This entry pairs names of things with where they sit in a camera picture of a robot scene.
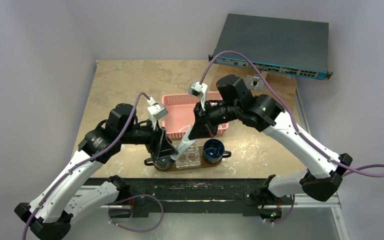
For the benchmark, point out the pink plastic basket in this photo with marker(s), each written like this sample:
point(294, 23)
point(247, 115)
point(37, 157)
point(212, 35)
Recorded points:
point(180, 115)

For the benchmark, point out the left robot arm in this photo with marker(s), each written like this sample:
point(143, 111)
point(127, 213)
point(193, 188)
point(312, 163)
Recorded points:
point(51, 215)

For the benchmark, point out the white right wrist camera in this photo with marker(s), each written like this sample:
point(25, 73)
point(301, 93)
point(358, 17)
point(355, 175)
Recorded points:
point(200, 91)

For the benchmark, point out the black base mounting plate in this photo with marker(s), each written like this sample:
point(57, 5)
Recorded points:
point(246, 196)

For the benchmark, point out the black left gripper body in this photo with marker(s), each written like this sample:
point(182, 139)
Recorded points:
point(144, 134)

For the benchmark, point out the dark green mug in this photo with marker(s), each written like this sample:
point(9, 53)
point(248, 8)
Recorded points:
point(160, 163)

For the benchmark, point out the blue network switch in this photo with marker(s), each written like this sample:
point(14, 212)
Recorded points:
point(277, 45)

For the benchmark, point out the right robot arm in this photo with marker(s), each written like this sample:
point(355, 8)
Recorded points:
point(323, 174)

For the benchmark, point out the oval wooden tray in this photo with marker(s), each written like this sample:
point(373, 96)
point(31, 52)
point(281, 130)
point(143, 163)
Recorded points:
point(201, 166)

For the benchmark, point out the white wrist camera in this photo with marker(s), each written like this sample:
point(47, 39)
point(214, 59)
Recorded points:
point(200, 91)
point(156, 111)

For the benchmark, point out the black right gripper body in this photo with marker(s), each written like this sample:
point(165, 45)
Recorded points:
point(202, 120)

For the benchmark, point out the dark blue mug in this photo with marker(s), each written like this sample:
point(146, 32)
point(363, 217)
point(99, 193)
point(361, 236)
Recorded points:
point(214, 151)

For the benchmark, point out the wooden base board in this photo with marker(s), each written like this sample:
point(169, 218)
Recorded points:
point(282, 84)

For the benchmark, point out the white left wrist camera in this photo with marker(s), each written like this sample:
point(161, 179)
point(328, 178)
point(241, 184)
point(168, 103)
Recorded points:
point(156, 111)

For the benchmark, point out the metal stand bracket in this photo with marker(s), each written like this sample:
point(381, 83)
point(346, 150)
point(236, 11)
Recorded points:
point(255, 83)

